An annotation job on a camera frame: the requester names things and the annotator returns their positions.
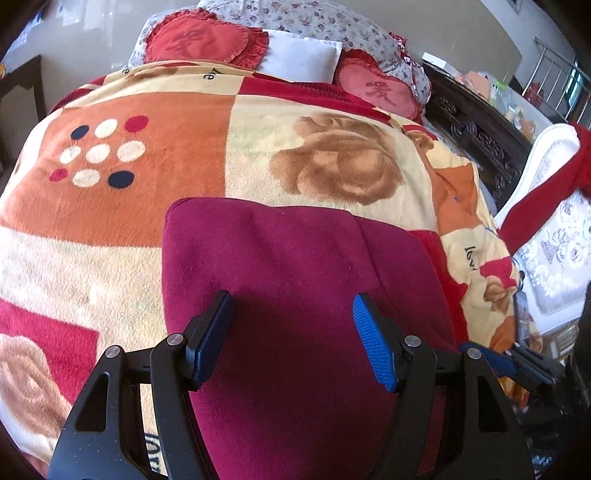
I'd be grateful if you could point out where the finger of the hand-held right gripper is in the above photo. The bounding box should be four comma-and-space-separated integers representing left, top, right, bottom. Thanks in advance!
459, 340, 570, 394

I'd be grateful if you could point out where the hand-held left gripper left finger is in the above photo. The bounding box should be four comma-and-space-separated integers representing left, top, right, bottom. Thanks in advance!
47, 290, 234, 480

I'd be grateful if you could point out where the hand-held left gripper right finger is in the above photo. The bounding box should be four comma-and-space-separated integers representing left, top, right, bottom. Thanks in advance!
352, 292, 532, 480

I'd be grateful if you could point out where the maroon fleece garment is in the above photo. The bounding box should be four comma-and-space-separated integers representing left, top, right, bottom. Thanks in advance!
161, 197, 468, 480

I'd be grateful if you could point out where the white lace cloth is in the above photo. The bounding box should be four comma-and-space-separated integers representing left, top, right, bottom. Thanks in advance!
512, 187, 591, 317

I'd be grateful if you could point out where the printed fleece blanket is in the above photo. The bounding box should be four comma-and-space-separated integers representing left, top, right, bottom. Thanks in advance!
0, 59, 525, 480

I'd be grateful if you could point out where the red cloth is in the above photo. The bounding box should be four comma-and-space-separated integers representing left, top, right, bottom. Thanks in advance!
500, 121, 591, 243

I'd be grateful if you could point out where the white chair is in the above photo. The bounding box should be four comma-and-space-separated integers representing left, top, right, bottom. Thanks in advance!
493, 122, 591, 333

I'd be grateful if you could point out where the carved dark wooden cabinet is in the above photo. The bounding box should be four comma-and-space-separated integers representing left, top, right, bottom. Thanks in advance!
421, 60, 537, 201

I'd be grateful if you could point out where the pile of colourful clutter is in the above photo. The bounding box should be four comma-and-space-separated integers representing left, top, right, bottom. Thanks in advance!
455, 68, 543, 141

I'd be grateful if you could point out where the red heart pillow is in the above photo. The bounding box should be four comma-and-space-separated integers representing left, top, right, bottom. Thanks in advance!
333, 48, 423, 123
142, 9, 252, 65
240, 27, 271, 66

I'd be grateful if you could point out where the metal railing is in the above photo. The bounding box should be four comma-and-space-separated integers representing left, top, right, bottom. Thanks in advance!
532, 36, 591, 131

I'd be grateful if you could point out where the white pillow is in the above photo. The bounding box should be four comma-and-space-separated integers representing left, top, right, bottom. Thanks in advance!
255, 28, 344, 86

